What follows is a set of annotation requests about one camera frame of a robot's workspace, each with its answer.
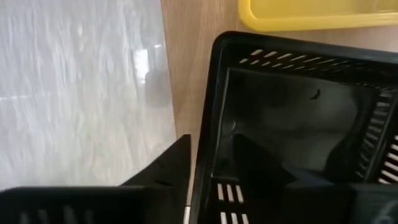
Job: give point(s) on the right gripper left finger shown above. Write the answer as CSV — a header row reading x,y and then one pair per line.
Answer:
x,y
140,205

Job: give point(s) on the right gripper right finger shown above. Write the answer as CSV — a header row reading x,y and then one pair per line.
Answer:
x,y
326,205

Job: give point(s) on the black slotted plastic basket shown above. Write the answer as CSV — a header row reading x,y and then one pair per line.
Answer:
x,y
295,46

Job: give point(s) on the yellow plastic basket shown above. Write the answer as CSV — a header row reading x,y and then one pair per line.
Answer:
x,y
311,21

